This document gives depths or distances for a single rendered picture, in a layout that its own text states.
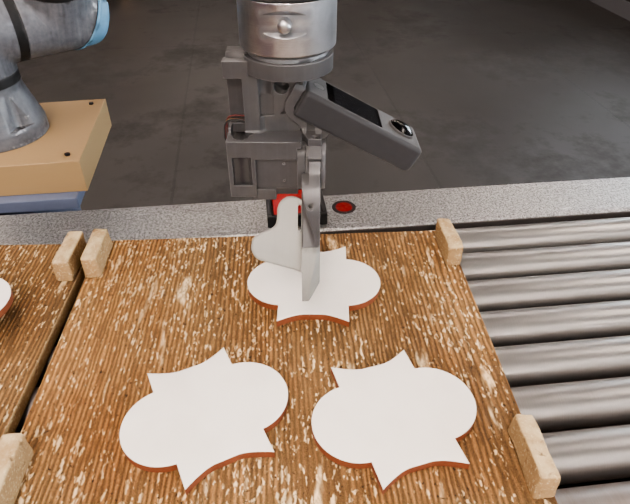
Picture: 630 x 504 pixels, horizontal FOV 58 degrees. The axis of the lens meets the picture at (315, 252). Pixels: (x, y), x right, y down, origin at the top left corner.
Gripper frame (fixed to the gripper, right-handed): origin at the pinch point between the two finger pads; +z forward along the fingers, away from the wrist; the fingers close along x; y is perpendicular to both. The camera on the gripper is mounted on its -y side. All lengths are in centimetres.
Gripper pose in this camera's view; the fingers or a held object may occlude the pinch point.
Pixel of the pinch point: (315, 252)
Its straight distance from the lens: 56.5
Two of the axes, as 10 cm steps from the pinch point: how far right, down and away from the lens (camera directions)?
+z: 0.0, 7.9, 6.1
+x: -0.1, 6.1, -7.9
